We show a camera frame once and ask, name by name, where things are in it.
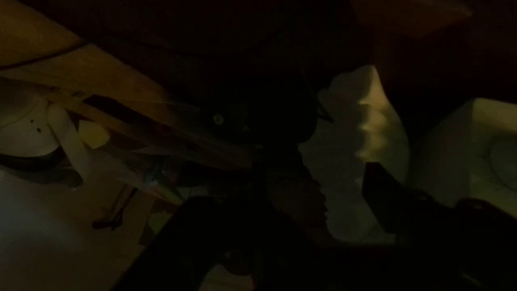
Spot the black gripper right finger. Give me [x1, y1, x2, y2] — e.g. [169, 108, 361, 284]
[360, 160, 517, 291]

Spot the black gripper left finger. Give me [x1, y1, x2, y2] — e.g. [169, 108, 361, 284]
[113, 194, 260, 291]

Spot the crumpled white cloth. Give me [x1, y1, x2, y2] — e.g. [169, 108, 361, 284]
[297, 63, 412, 245]

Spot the small beige object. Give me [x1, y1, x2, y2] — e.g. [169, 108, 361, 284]
[77, 119, 113, 150]

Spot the white flat strip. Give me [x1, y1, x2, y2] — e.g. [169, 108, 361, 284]
[46, 101, 93, 181]

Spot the white round object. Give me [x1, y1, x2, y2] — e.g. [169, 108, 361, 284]
[0, 79, 61, 158]

